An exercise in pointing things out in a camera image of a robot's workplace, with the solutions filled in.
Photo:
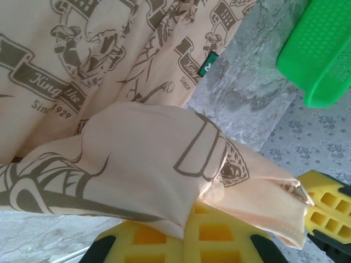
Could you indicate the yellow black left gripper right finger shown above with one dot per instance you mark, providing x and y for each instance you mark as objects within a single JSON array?
[{"x": 329, "y": 208}]

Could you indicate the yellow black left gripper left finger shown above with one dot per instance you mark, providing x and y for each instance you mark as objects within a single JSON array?
[{"x": 192, "y": 246}]

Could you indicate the peach printed t-shirt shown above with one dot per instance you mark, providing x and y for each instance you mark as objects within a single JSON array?
[{"x": 123, "y": 137}]

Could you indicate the green plastic basket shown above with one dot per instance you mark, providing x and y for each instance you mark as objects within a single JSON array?
[{"x": 321, "y": 54}]

